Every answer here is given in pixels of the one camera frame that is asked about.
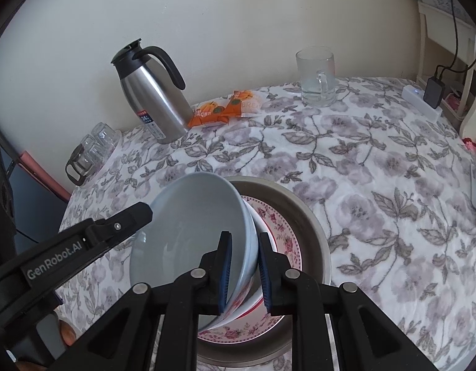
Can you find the white power strip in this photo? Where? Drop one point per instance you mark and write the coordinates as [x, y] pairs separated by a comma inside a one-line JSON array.
[[413, 98]]

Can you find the clear glass mug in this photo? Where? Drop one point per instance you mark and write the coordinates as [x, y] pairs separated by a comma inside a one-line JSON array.
[[315, 81]]

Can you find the black charger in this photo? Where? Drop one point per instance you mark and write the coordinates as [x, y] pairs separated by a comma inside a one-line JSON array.
[[433, 92]]

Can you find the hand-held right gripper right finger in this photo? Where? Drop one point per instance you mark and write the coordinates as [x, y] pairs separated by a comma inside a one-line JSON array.
[[265, 274]]

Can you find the glass teapot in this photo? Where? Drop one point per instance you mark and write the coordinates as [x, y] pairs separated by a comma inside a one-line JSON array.
[[81, 166]]

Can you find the small floral bowl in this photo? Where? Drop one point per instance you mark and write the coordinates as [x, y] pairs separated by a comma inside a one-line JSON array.
[[183, 232]]

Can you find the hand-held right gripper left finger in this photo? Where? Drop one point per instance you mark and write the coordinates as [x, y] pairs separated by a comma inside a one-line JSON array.
[[224, 274]]

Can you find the pink board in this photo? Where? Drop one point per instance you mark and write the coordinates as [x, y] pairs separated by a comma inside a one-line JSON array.
[[44, 177]]

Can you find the white wooden chair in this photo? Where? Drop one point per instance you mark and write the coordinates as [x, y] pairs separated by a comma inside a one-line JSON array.
[[469, 65]]

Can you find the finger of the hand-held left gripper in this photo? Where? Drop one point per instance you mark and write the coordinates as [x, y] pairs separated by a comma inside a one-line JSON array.
[[122, 222]]

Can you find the orange snack packet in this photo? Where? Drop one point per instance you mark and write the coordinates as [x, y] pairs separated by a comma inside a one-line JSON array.
[[207, 116], [241, 104]]

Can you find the small drinking glass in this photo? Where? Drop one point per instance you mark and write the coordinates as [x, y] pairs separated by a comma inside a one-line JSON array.
[[94, 148], [106, 137]]

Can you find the stainless steel basin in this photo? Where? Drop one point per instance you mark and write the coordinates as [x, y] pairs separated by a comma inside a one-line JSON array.
[[311, 232]]

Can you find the stainless steel thermos jug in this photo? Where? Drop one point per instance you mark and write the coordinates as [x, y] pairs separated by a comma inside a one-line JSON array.
[[152, 96]]

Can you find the floral grey tablecloth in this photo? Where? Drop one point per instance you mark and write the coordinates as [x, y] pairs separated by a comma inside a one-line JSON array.
[[377, 181]]

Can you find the floral round plate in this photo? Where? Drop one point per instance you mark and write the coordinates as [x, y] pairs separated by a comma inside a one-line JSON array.
[[284, 235]]

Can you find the pale plastic tray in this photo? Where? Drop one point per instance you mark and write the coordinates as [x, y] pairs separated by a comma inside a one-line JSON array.
[[112, 158]]

